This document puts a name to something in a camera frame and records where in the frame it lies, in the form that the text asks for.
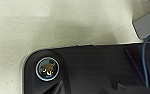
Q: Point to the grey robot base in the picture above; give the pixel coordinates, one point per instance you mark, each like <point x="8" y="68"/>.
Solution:
<point x="149" y="23"/>

